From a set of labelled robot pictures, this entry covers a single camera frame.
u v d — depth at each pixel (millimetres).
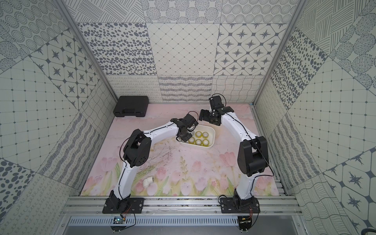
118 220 715
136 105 1200
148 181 797
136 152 573
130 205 731
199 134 1011
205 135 1011
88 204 749
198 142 980
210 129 989
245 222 723
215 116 658
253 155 483
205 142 973
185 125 750
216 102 716
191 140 978
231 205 731
